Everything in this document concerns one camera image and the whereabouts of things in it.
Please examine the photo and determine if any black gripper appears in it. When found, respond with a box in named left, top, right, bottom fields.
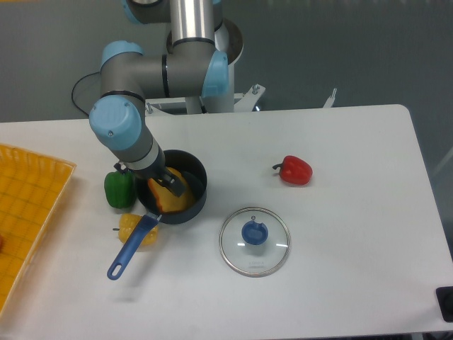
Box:
left=114, top=161, right=186, bottom=197

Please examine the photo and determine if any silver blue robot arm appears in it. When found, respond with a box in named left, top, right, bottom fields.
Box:
left=89, top=1, right=229, bottom=197

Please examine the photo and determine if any green bell pepper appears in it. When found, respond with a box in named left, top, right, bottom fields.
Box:
left=103, top=171, right=136, bottom=209

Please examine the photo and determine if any yellow bell pepper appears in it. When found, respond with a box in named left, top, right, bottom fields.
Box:
left=117, top=213, right=159, bottom=247

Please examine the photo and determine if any glass lid with blue knob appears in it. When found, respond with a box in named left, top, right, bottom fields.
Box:
left=219, top=207, right=291, bottom=278

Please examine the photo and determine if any red bell pepper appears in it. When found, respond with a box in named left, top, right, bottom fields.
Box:
left=272, top=155, right=313, bottom=186

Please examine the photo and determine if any yellow woven tray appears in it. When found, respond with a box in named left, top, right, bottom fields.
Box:
left=1, top=144, right=76, bottom=312

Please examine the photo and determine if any black device at table edge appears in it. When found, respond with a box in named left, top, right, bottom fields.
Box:
left=435, top=286, right=453, bottom=322

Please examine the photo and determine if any dark pot with blue handle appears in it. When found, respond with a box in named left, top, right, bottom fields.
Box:
left=107, top=150, right=207, bottom=280

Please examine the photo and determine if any black cable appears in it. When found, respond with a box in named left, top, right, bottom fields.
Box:
left=71, top=72, right=102, bottom=118

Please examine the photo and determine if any white metal bracket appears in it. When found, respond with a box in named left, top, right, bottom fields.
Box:
left=323, top=88, right=337, bottom=108

